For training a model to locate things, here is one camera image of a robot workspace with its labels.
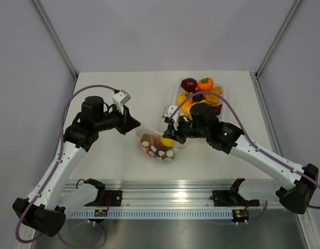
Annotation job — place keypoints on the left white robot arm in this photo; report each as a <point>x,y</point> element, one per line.
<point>43,209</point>

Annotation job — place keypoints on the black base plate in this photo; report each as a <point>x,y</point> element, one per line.
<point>111,198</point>
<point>226,198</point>

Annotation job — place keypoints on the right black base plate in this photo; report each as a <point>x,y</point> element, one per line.
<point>226,198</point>

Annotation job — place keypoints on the right small circuit board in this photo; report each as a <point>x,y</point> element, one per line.
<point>241,214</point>

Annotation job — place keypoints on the dark red apple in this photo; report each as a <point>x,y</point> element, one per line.
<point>189,84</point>

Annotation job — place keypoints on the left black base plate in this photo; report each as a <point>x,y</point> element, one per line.
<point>111,198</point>

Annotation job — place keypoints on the aluminium frame post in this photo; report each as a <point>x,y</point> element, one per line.
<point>285,25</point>
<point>54,37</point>

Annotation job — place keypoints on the dark red fig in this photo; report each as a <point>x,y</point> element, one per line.
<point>217,109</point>

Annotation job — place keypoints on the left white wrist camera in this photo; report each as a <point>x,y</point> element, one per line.
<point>120,98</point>

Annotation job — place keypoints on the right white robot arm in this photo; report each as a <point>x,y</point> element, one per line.
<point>293,186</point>

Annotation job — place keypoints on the white plastic food tray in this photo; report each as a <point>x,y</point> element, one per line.
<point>178,91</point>

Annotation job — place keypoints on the dark purple plum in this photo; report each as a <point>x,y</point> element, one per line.
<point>198,97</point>

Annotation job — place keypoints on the aluminium mounting rail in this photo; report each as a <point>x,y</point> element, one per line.
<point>177,194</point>

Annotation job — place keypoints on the right aluminium frame post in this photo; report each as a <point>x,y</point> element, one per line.
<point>285,25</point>

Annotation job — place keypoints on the yellow lemon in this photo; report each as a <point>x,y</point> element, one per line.
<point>167,142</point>

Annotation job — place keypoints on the small circuit board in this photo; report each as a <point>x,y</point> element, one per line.
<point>241,214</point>
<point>100,213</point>

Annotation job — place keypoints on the left small circuit board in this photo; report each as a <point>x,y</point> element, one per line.
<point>100,213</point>

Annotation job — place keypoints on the orange persimmon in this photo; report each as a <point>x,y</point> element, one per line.
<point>205,84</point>

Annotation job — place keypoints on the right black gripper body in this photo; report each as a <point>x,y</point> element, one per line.
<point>186,129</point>

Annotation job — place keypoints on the yellow orange bell pepper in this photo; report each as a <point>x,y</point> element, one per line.
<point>185,109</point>

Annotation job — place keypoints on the white slotted cable duct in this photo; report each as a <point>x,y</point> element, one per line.
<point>154,214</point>

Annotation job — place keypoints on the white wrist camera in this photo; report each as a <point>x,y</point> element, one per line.
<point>120,98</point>
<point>171,114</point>

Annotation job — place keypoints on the clear zip top bag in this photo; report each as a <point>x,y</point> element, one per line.
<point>146,129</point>

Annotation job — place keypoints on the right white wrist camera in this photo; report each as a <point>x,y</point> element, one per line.
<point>171,114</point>

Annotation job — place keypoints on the left aluminium frame post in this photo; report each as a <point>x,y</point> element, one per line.
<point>54,37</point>

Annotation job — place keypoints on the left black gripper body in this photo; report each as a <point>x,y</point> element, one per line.
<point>109,121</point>

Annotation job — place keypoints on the purple grape bunch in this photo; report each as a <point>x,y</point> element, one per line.
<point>164,153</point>

